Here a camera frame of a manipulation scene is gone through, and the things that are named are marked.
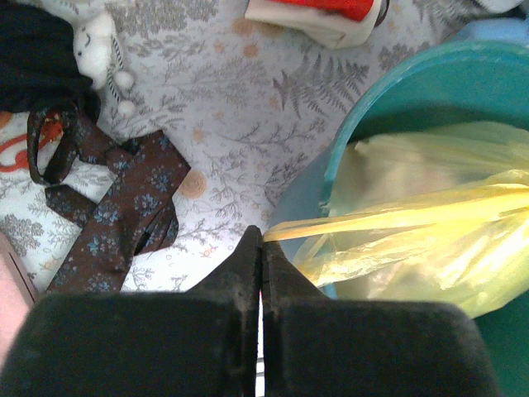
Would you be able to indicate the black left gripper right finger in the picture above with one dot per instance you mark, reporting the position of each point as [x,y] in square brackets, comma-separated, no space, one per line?
[317,346]

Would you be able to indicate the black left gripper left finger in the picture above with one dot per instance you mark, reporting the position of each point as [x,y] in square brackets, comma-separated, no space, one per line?
[202,342]

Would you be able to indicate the yellow plastic trash bag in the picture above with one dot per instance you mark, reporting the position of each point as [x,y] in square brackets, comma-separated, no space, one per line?
[439,215]

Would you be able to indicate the teal plastic trash bin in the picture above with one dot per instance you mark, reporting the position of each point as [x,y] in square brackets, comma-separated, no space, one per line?
[455,82]

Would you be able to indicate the blue floor squeegee mop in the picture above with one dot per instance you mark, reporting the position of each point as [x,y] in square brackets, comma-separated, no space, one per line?
[512,30]

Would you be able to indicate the rainbow striped bag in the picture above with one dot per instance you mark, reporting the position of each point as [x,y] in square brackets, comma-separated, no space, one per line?
[333,28]

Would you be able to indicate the brown floral necktie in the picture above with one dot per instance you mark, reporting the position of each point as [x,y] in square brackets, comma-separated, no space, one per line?
[135,216]

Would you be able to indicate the white smiley plush toy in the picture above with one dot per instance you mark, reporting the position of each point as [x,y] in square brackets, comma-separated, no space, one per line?
[98,56]

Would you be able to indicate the black cloth garment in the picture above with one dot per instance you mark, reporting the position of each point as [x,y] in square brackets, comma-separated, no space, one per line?
[38,68]

